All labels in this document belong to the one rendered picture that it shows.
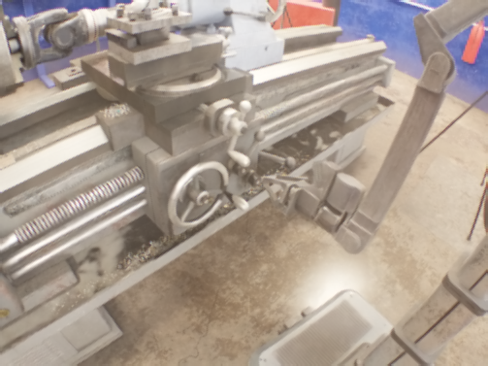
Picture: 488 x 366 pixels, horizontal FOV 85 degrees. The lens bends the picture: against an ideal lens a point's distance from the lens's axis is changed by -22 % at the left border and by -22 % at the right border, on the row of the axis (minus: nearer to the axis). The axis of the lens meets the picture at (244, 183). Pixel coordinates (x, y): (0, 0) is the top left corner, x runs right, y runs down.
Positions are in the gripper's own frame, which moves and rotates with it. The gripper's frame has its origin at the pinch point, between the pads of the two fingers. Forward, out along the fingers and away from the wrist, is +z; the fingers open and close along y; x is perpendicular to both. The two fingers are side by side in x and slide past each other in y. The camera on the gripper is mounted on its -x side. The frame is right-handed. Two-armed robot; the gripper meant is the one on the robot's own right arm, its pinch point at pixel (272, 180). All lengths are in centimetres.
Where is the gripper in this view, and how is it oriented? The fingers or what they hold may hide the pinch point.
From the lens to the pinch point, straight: 79.1
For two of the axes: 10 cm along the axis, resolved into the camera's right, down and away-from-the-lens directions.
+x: -3.2, 8.6, 4.0
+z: -7.1, -4.9, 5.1
